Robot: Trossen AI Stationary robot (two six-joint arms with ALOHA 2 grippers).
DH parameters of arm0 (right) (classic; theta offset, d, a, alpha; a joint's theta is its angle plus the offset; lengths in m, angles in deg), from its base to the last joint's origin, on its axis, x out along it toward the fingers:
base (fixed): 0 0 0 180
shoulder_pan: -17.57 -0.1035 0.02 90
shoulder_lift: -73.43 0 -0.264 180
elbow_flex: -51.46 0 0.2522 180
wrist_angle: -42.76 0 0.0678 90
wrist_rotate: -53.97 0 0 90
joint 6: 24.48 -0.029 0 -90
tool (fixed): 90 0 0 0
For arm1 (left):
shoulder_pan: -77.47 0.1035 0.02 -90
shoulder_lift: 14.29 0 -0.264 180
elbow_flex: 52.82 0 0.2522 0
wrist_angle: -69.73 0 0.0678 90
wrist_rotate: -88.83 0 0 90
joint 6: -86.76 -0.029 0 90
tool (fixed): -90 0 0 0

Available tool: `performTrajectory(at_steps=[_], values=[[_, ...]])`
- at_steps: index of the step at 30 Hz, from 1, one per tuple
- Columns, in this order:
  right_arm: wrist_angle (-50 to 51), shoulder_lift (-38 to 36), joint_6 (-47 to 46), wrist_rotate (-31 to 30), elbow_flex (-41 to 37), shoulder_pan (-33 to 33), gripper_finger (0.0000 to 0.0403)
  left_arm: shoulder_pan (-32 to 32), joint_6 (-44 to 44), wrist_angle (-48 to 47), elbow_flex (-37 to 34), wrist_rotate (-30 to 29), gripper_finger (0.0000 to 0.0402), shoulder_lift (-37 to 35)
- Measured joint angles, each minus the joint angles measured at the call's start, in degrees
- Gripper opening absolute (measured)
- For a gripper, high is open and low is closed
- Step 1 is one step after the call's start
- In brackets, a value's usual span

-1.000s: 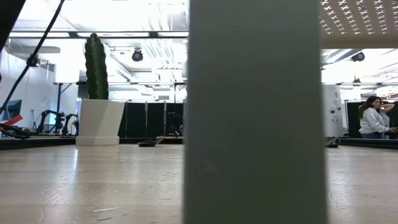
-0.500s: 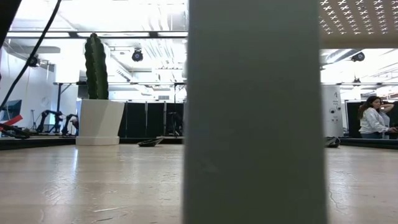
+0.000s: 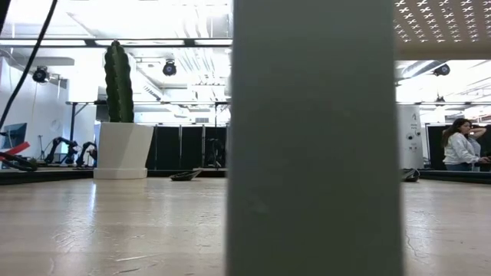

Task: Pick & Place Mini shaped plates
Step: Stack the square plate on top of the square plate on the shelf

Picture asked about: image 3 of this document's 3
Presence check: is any computer monitor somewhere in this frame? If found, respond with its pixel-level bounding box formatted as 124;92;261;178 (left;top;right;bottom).
2;122;28;150

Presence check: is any wooden work table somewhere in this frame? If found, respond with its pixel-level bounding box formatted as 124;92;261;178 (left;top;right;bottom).
0;166;491;186

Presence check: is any green cactus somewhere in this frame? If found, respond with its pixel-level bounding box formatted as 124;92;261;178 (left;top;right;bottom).
104;40;135;123

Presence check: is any black curved object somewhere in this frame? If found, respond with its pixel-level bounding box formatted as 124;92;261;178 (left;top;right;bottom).
0;151;38;173

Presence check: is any red object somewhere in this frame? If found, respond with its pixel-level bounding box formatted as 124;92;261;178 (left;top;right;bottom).
0;140;31;160

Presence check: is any white cylindrical kiosk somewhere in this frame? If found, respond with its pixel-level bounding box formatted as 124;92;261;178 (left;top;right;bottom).
397;105;425;171

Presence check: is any black teardrop plate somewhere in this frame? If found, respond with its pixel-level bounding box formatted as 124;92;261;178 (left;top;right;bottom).
401;168;421;182
170;169;203;182

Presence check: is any long black arm cable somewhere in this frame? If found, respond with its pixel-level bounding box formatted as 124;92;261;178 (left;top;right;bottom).
0;0;59;130

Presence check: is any white perforated metal tray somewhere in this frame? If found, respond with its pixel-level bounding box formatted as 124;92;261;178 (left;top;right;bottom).
226;0;491;276

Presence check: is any white planter pot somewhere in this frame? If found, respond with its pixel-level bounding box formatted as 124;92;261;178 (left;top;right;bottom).
93;121;155;180

